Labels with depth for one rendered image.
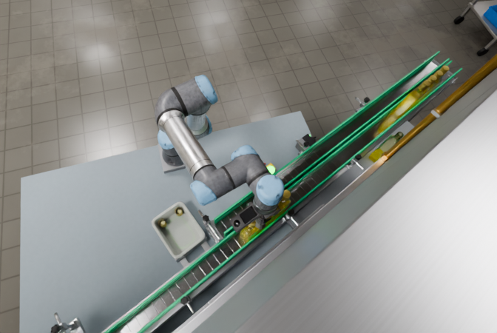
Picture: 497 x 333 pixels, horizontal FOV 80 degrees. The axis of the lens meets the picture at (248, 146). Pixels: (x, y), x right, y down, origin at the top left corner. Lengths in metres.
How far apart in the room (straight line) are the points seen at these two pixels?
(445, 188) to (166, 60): 3.04
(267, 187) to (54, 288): 1.18
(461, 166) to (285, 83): 2.82
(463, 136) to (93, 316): 1.55
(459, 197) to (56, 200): 1.74
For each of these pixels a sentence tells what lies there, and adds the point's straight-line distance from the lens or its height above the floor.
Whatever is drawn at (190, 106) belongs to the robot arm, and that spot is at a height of 1.38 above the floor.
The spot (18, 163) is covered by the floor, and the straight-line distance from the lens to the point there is 2.96.
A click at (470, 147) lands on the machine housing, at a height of 2.13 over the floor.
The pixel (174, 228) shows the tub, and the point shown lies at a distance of 1.55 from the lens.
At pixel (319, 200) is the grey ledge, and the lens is 1.53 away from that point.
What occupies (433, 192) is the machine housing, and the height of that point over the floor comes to 2.13.
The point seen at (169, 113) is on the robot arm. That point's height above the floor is 1.42.
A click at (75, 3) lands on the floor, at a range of 4.00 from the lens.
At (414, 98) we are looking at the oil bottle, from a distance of 1.81.
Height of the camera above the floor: 2.27
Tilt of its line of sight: 63 degrees down
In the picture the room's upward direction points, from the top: 9 degrees clockwise
